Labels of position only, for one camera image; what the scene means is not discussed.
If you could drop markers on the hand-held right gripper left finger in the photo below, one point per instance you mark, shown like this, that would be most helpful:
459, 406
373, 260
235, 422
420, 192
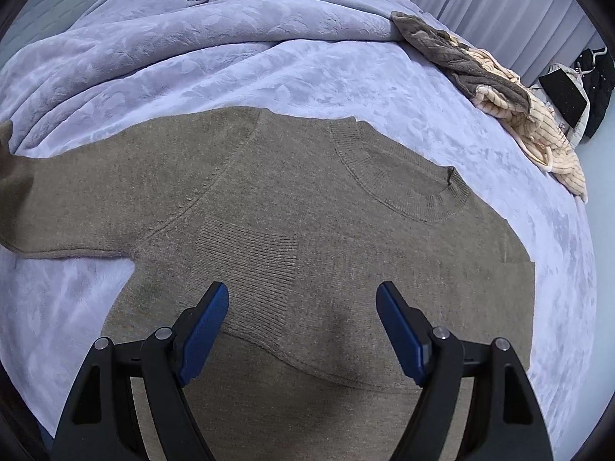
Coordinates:
204, 336

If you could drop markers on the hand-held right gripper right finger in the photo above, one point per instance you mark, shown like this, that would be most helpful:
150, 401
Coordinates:
401, 336

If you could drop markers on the cream striped fleece garment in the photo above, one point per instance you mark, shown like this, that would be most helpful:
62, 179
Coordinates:
557, 158

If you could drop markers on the lavender fleece blanket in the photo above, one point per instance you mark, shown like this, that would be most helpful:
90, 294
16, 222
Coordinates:
240, 57

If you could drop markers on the olive brown knit sweater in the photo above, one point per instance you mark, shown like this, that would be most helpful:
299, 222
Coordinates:
288, 225

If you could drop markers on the black garment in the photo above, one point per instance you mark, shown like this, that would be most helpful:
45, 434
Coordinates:
598, 91

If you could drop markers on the black glittery bag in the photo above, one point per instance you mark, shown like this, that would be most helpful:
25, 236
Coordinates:
564, 96

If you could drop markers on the grey fleece garment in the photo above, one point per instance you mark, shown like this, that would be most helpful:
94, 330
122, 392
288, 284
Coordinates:
461, 62

